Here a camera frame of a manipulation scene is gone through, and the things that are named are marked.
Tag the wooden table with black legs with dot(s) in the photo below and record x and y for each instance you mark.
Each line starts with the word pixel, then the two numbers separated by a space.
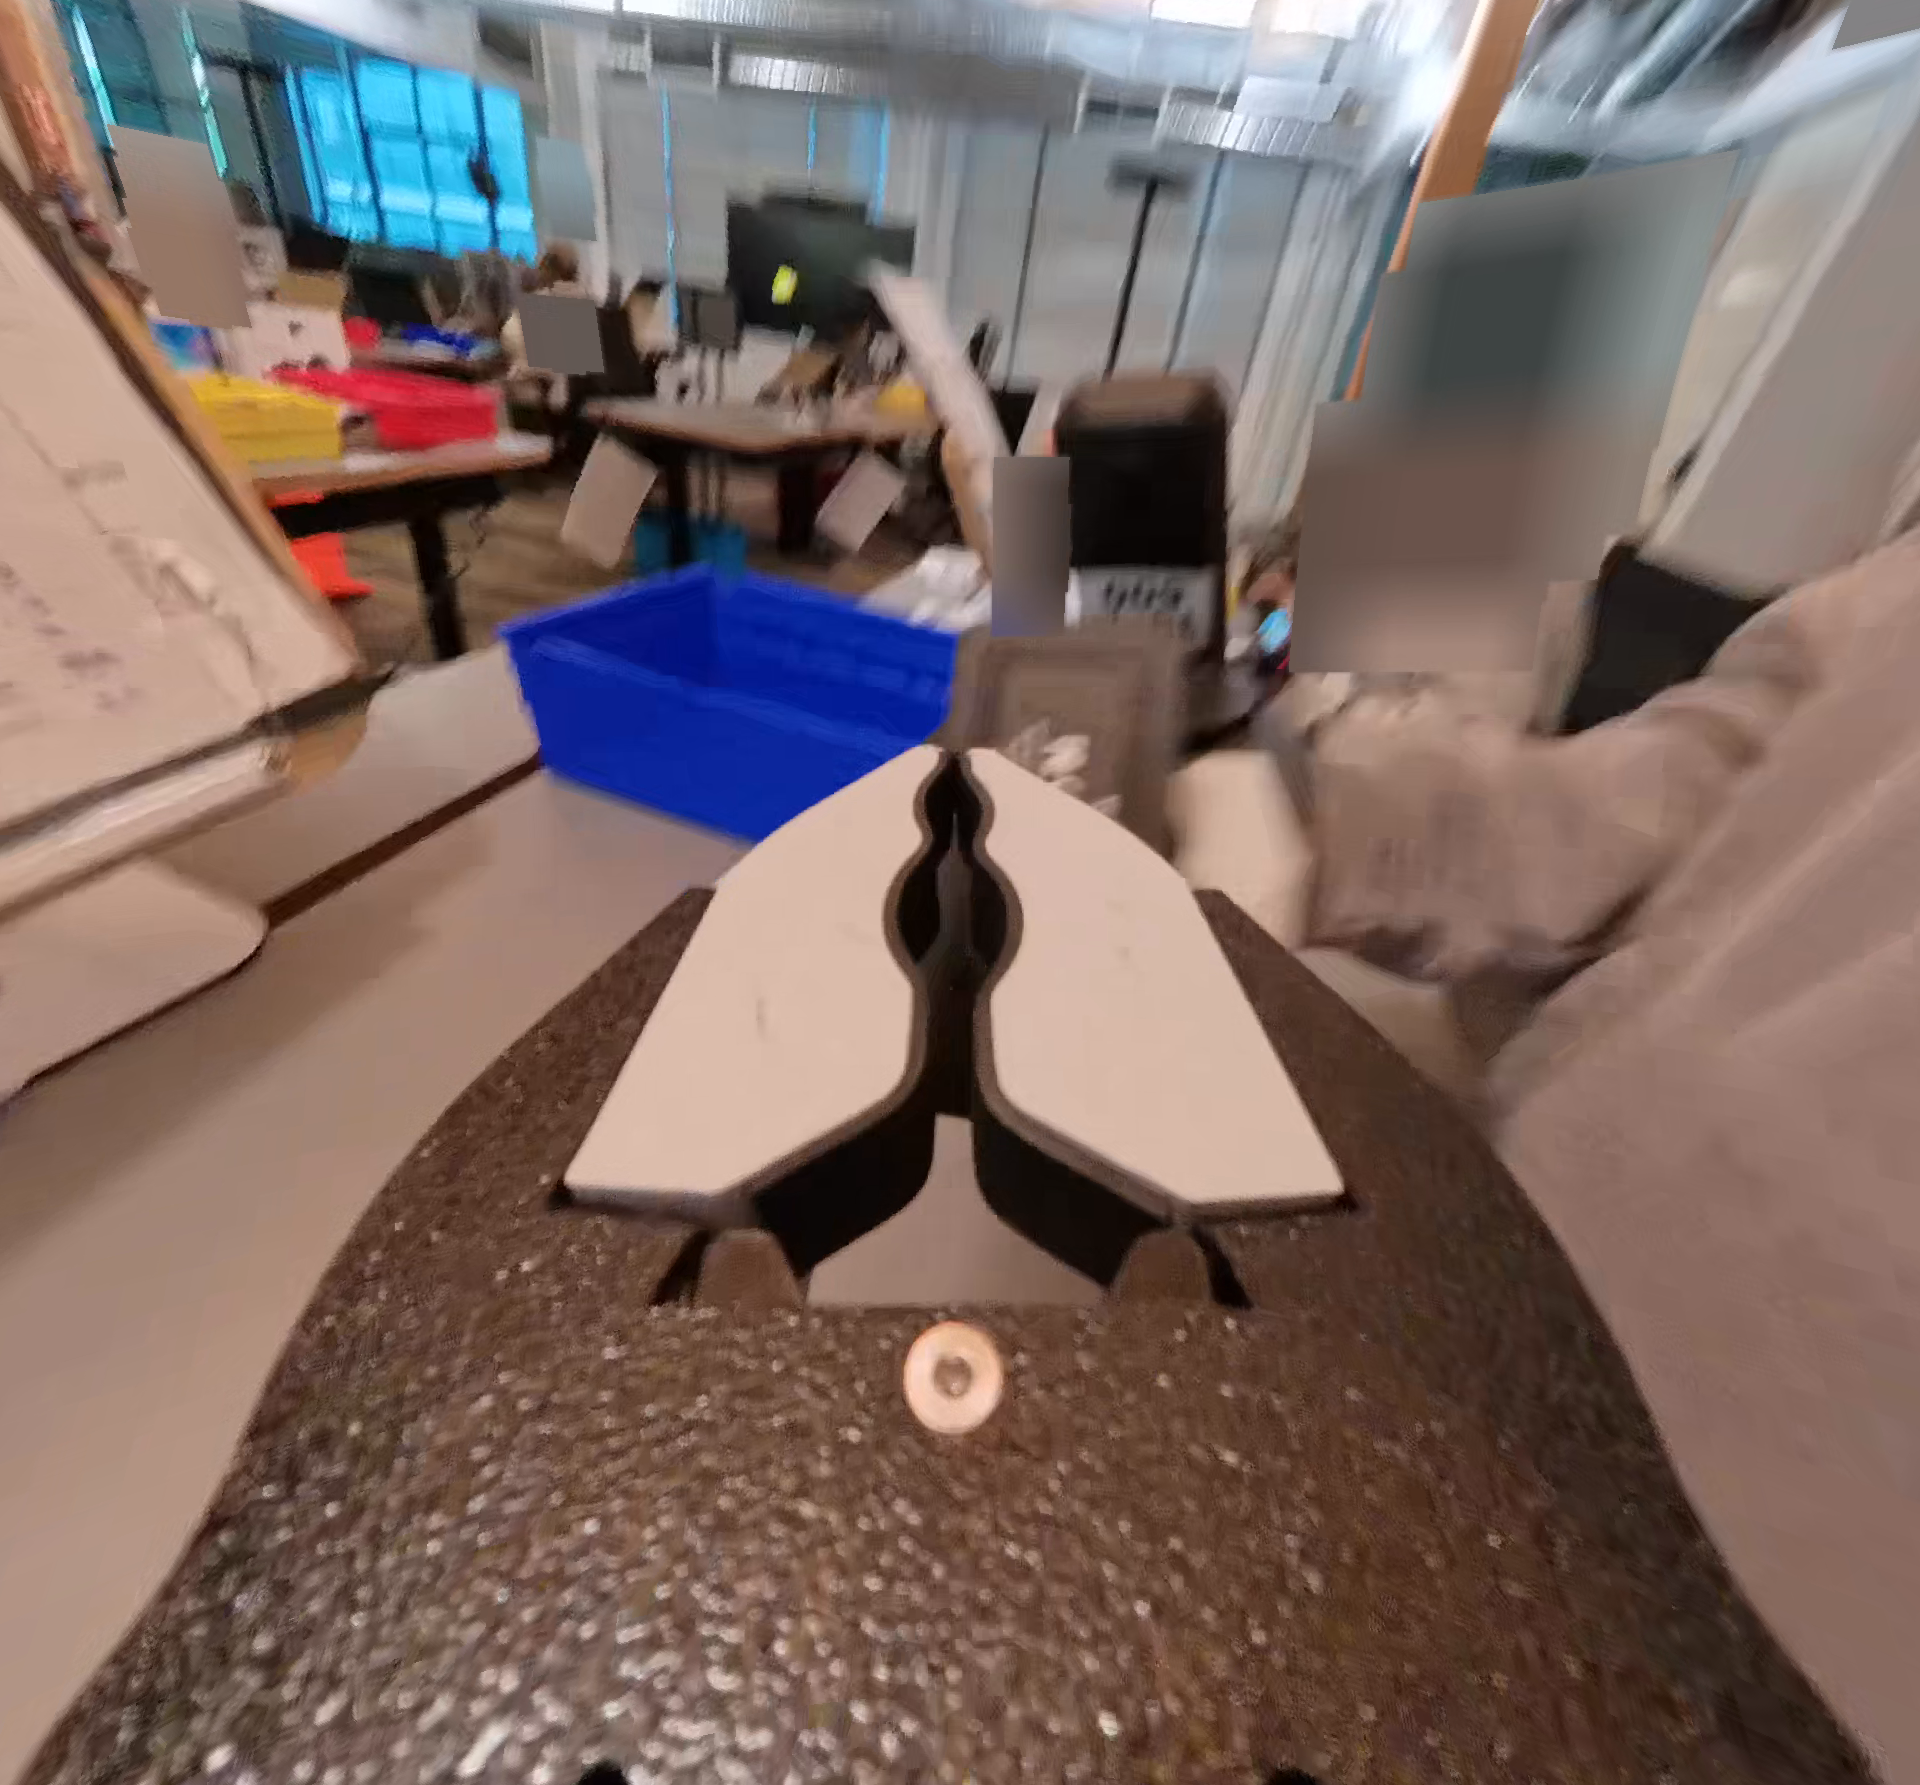
pixel 750 424
pixel 406 465

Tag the white board on stand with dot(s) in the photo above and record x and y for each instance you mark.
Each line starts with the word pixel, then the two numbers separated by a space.
pixel 120 585

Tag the yellow plastic bin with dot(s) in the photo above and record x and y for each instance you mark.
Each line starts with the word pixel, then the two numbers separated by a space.
pixel 270 421

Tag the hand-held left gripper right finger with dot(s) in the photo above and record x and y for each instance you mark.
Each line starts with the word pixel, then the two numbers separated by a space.
pixel 1139 1021

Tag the black monitor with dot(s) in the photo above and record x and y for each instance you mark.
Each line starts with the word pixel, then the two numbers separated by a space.
pixel 825 265

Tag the black office chair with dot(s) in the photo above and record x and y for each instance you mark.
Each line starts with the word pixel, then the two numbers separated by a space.
pixel 1650 644

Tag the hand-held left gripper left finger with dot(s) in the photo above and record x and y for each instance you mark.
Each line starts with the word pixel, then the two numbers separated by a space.
pixel 750 1006

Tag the person's right forearm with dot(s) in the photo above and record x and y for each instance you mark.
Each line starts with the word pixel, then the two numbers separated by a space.
pixel 1502 840

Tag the blue plastic bin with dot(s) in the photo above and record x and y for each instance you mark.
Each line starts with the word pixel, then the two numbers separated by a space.
pixel 721 720

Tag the person's grey hoodie torso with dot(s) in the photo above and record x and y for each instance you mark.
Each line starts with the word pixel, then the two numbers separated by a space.
pixel 1771 1141

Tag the white hanging sheet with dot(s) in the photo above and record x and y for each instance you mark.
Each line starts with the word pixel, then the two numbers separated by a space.
pixel 861 498
pixel 613 502

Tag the orange cone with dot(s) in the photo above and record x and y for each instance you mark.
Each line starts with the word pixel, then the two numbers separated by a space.
pixel 327 568

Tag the red plastic bin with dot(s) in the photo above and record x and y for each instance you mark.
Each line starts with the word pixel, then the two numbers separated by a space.
pixel 406 407

